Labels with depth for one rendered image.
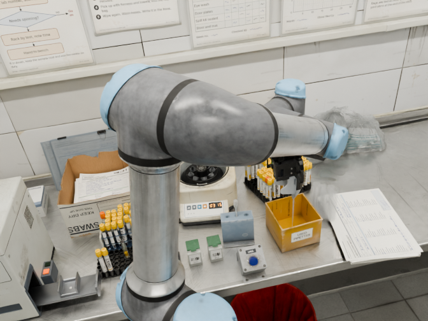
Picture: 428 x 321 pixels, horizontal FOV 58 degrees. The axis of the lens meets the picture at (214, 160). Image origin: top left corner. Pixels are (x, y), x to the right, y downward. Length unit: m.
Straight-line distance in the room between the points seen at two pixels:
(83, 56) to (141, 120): 0.92
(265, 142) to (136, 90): 0.19
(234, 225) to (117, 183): 0.51
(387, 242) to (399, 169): 0.41
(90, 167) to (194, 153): 1.09
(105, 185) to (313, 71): 0.92
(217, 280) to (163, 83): 0.75
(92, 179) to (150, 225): 0.90
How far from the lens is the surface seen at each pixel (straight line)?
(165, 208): 0.65
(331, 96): 1.71
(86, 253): 1.35
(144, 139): 0.56
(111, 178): 1.52
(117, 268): 1.24
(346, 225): 1.32
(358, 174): 1.57
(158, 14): 1.40
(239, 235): 1.24
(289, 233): 1.18
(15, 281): 1.14
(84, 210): 1.34
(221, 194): 1.31
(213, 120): 0.49
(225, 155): 0.51
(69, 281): 1.24
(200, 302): 0.76
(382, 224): 1.35
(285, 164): 1.05
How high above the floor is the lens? 1.80
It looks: 35 degrees down
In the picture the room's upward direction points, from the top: 6 degrees counter-clockwise
